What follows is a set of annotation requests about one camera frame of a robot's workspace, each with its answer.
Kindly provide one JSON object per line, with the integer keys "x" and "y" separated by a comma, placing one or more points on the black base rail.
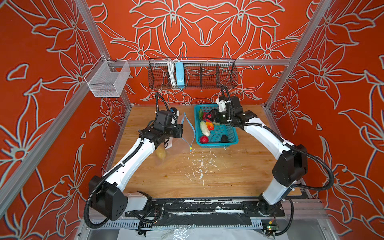
{"x": 207, "y": 212}

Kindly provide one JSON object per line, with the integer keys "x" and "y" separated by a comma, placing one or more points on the black wire wall basket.
{"x": 200, "y": 73}

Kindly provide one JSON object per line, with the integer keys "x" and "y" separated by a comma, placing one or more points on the small circuit board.
{"x": 270, "y": 230}

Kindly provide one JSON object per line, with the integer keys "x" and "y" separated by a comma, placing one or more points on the clear zip top bag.
{"x": 178, "y": 147}

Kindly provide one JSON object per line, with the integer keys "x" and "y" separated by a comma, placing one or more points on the red fruit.
{"x": 204, "y": 140}
{"x": 205, "y": 117}

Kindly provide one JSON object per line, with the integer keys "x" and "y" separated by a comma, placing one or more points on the red fruit front left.
{"x": 204, "y": 140}

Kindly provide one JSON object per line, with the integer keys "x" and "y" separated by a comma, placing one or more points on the light blue box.
{"x": 180, "y": 76}

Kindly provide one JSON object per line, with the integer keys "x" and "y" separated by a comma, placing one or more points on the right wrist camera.
{"x": 222, "y": 105}

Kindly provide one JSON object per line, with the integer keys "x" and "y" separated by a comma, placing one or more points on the dark avocado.
{"x": 224, "y": 139}

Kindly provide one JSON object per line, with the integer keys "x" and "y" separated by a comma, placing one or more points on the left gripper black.
{"x": 178, "y": 127}

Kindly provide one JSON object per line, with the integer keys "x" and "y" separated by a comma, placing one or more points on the white wire mesh basket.
{"x": 107, "y": 81}

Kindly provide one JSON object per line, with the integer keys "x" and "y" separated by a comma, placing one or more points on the white radish with leaves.
{"x": 203, "y": 127}

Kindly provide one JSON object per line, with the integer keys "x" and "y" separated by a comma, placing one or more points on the orange yellow mango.
{"x": 210, "y": 126}

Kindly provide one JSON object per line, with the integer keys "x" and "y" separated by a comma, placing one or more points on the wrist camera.
{"x": 175, "y": 115}
{"x": 222, "y": 105}

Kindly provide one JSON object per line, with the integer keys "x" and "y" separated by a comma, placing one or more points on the red fruit at back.
{"x": 205, "y": 117}

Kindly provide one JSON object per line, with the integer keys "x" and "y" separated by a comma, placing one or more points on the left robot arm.
{"x": 106, "y": 201}

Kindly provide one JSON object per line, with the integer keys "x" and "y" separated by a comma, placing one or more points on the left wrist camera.
{"x": 175, "y": 115}

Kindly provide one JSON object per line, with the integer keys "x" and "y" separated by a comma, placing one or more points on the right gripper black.
{"x": 214, "y": 114}

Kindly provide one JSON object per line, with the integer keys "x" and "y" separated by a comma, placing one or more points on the teal plastic basket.
{"x": 216, "y": 134}

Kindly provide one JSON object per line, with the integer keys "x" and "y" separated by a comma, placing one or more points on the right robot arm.
{"x": 291, "y": 160}

